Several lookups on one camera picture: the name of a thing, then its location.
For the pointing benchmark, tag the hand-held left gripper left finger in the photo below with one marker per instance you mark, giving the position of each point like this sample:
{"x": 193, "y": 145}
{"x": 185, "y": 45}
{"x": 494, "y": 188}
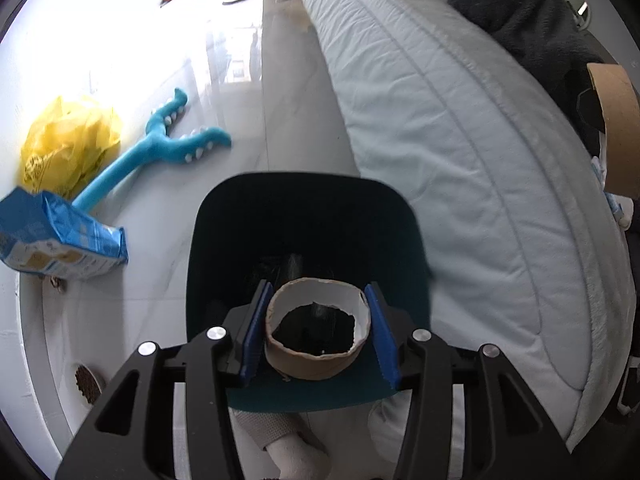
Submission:
{"x": 252, "y": 340}

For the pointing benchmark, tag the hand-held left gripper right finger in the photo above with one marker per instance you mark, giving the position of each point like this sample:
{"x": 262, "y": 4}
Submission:
{"x": 382, "y": 340}

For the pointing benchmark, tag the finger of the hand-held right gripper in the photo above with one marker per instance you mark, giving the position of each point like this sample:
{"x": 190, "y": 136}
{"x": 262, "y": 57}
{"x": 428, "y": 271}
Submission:
{"x": 589, "y": 107}

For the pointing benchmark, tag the wide brown cardboard roll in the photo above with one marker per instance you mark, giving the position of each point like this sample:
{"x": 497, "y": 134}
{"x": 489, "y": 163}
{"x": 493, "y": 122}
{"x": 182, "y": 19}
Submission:
{"x": 620, "y": 125}

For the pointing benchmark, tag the dark teal trash bin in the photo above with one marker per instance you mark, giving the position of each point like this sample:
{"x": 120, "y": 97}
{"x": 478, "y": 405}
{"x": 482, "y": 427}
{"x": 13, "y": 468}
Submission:
{"x": 300, "y": 220}

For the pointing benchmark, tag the blue cartoon tissue packet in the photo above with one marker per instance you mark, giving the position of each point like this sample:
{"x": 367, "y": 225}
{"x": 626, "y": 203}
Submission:
{"x": 609, "y": 200}

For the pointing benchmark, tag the person's left foot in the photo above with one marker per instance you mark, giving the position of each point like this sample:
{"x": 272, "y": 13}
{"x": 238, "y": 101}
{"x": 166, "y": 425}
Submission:
{"x": 292, "y": 452}

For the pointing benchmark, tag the dark grey fleece blanket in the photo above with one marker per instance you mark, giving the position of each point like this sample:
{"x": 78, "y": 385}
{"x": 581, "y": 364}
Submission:
{"x": 510, "y": 10}

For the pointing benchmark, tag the bed with light grey cover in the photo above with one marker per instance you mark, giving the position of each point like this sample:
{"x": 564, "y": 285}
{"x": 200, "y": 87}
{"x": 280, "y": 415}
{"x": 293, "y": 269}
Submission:
{"x": 450, "y": 160}

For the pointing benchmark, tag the bowl of brown kibble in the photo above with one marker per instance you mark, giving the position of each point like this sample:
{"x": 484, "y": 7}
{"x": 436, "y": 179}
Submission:
{"x": 86, "y": 384}

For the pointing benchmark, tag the teal toothed grabber toy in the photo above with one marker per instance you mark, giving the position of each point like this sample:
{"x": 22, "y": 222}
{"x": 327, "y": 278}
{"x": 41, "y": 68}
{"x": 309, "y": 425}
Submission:
{"x": 150, "y": 147}

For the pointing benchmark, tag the blue printed bag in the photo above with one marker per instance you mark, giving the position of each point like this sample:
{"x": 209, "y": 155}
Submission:
{"x": 55, "y": 235}

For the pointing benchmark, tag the yellow plastic bag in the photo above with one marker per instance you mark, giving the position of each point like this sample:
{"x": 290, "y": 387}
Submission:
{"x": 70, "y": 145}

